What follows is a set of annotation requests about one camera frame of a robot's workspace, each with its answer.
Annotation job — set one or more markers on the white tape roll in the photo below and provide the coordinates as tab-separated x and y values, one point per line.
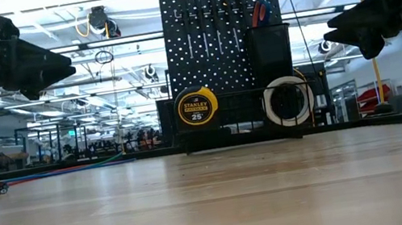
268	105

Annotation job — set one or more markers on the black pegboard bin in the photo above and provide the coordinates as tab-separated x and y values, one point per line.
269	56

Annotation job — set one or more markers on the black metal pegboard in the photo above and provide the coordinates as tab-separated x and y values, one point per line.
185	70

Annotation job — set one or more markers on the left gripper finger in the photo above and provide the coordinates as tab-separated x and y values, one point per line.
32	93
42	69

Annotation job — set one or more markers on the yellow black tape measure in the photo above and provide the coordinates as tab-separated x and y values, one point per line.
196	107

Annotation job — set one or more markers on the red storage bins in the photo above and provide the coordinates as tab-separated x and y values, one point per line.
374	93

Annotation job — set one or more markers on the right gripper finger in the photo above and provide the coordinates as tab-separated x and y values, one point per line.
364	9
370	37

